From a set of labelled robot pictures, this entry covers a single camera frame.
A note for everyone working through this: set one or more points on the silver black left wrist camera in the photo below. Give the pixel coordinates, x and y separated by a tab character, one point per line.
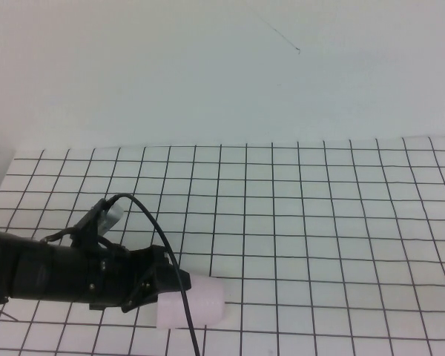
111	217

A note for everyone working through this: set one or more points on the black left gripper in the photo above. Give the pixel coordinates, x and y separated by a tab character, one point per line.
122	278

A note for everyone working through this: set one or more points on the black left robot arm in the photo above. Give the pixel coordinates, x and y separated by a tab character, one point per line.
37	270

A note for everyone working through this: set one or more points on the black left camera mount bracket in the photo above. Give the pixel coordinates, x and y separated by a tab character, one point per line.
86	230

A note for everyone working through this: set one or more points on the pink plastic cup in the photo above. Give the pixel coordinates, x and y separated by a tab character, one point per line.
207	301

